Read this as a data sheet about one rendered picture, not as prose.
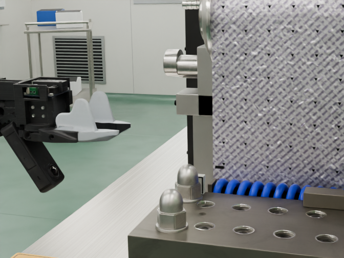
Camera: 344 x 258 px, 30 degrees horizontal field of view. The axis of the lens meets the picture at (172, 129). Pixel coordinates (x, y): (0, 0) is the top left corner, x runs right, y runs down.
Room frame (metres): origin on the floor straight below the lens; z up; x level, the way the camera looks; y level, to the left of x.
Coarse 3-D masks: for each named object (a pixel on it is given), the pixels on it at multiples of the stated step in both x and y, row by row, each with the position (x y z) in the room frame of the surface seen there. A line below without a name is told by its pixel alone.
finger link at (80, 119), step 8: (80, 104) 0.85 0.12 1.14; (88, 104) 0.85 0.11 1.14; (72, 112) 0.86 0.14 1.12; (80, 112) 0.86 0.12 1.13; (88, 112) 0.85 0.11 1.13; (56, 120) 0.87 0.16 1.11; (64, 120) 0.87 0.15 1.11; (72, 120) 0.86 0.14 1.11; (80, 120) 0.86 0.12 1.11; (88, 120) 0.85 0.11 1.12; (56, 128) 0.87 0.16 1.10; (64, 128) 0.86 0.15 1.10; (72, 128) 0.86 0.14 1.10; (80, 128) 0.85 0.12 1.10; (88, 128) 0.85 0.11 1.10; (96, 128) 0.85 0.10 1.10; (80, 136) 0.85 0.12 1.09; (88, 136) 0.84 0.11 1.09; (96, 136) 0.84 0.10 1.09; (104, 136) 0.84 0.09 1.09; (112, 136) 0.85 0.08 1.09
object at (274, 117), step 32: (224, 64) 0.82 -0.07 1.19; (256, 64) 0.81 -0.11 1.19; (288, 64) 0.79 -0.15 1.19; (320, 64) 0.78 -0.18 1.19; (224, 96) 0.82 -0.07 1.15; (256, 96) 0.81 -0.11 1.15; (288, 96) 0.79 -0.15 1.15; (320, 96) 0.78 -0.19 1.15; (224, 128) 0.82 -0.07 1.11; (256, 128) 0.81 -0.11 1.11; (288, 128) 0.79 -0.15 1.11; (320, 128) 0.78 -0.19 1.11; (224, 160) 0.82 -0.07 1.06; (256, 160) 0.81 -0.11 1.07; (288, 160) 0.79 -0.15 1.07; (320, 160) 0.78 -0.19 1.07
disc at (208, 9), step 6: (210, 0) 0.82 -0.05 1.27; (210, 6) 0.82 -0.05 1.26; (210, 12) 0.82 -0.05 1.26; (210, 18) 0.82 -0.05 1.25; (210, 24) 0.82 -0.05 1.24; (210, 30) 0.82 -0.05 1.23; (210, 36) 0.82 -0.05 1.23; (210, 42) 0.82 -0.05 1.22; (210, 48) 0.83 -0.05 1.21; (210, 54) 0.83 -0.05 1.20
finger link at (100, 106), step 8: (96, 96) 0.91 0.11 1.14; (104, 96) 0.91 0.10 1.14; (96, 104) 0.91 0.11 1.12; (104, 104) 0.91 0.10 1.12; (96, 112) 0.91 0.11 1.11; (104, 112) 0.91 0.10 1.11; (96, 120) 0.91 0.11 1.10; (104, 120) 0.91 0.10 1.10; (112, 120) 0.90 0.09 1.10; (104, 128) 0.90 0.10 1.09; (112, 128) 0.89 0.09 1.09; (120, 128) 0.89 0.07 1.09
